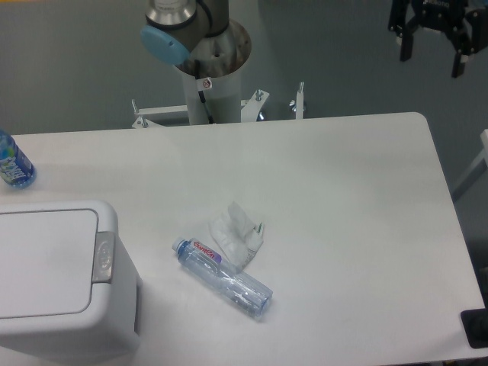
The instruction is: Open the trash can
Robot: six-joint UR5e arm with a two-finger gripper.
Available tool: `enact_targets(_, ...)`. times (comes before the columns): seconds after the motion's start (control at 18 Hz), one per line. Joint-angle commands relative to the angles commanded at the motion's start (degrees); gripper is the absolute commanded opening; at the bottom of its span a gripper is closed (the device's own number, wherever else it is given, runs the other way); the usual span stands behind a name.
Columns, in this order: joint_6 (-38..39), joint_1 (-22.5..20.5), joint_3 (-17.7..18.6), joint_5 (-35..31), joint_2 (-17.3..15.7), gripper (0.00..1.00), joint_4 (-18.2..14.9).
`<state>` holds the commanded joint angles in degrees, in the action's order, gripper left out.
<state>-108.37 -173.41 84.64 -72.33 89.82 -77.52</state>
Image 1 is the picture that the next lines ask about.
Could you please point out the clear empty plastic bottle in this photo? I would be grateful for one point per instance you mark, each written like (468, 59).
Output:
(209, 267)

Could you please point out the crumpled white plastic wrapper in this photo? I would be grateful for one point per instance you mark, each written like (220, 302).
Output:
(237, 235)

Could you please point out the white push-lid trash can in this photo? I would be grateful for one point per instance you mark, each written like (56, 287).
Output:
(70, 292)

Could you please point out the grey robot arm blue cap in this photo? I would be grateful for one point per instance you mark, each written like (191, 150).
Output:
(200, 39)

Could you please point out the black device at table edge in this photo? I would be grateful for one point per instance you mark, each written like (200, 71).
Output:
(475, 327)

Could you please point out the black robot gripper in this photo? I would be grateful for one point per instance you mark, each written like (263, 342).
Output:
(447, 17)

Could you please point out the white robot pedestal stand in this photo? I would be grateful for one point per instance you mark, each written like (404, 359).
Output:
(217, 91)

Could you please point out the blue label water bottle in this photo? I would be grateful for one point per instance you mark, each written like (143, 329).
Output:
(17, 170)

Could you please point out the white frame at right edge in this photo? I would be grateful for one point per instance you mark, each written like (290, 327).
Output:
(473, 172)

